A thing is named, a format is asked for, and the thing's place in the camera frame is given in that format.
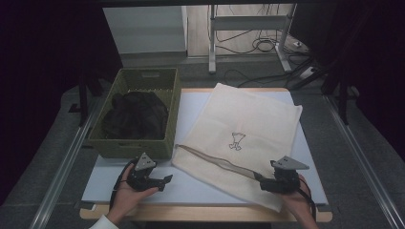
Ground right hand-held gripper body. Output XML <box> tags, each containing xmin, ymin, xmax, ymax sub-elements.
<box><xmin>259</xmin><ymin>156</ymin><xmax>310</xmax><ymax>195</ymax></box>

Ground black stand leg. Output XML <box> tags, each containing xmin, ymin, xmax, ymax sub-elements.
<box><xmin>76</xmin><ymin>71</ymin><xmax>103</xmax><ymax>127</ymax></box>
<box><xmin>320</xmin><ymin>71</ymin><xmax>352</xmax><ymax>126</ymax></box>

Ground white table board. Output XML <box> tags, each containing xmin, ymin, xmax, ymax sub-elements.
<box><xmin>81</xmin><ymin>91</ymin><xmax>330</xmax><ymax>206</ymax></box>

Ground white metal desk frame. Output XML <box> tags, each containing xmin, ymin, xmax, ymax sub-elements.
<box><xmin>207</xmin><ymin>3</ymin><xmax>298</xmax><ymax>75</ymax></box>

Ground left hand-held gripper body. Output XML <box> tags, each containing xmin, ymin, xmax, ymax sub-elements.
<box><xmin>126</xmin><ymin>152</ymin><xmax>165</xmax><ymax>193</ymax></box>

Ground black floor cables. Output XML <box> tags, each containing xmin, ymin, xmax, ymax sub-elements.
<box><xmin>215</xmin><ymin>4</ymin><xmax>323</xmax><ymax>89</ymax></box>

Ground person's right hand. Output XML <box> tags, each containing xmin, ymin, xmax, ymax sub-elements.
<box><xmin>280</xmin><ymin>183</ymin><xmax>315</xmax><ymax>223</ymax></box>

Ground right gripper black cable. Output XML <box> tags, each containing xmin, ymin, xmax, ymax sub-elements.
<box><xmin>297</xmin><ymin>177</ymin><xmax>318</xmax><ymax>221</ymax></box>

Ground dark curtain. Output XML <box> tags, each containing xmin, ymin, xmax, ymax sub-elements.
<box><xmin>289</xmin><ymin>0</ymin><xmax>405</xmax><ymax>160</ymax></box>
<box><xmin>0</xmin><ymin>0</ymin><xmax>123</xmax><ymax>204</ymax></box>

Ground dark cloth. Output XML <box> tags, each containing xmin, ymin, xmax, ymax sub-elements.
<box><xmin>101</xmin><ymin>90</ymin><xmax>170</xmax><ymax>141</ymax></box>

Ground person's left hand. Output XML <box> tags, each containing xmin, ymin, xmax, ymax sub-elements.
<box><xmin>105</xmin><ymin>163</ymin><xmax>160</xmax><ymax>225</ymax></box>

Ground green woven basket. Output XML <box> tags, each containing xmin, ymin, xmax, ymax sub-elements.
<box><xmin>87</xmin><ymin>67</ymin><xmax>182</xmax><ymax>160</ymax></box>

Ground white power strip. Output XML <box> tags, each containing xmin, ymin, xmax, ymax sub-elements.
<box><xmin>298</xmin><ymin>66</ymin><xmax>319</xmax><ymax>81</ymax></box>

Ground white cabinet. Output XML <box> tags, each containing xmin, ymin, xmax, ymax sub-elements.
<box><xmin>102</xmin><ymin>5</ymin><xmax>188</xmax><ymax>55</ymax></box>

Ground cream laundry bag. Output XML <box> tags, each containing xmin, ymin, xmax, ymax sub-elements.
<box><xmin>171</xmin><ymin>82</ymin><xmax>304</xmax><ymax>214</ymax></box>

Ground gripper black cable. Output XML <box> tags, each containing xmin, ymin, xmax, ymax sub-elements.
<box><xmin>109</xmin><ymin>157</ymin><xmax>137</xmax><ymax>212</ymax></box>
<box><xmin>297</xmin><ymin>177</ymin><xmax>318</xmax><ymax>221</ymax></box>

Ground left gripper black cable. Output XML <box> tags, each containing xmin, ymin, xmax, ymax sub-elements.
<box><xmin>109</xmin><ymin>157</ymin><xmax>137</xmax><ymax>212</ymax></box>

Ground metal floor rail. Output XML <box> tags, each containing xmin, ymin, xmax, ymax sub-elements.
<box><xmin>29</xmin><ymin>94</ymin><xmax>103</xmax><ymax>229</ymax></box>
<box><xmin>322</xmin><ymin>94</ymin><xmax>405</xmax><ymax>229</ymax></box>

